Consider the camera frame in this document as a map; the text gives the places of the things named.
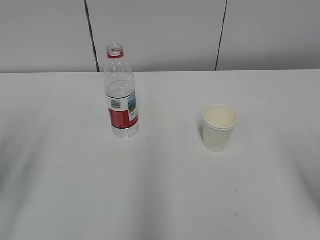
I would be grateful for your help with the clear water bottle red label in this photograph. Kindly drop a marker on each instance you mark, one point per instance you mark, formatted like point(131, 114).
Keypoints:
point(120, 91)

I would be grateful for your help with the white paper cup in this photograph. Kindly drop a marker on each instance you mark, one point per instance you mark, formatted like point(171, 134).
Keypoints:
point(219, 121)

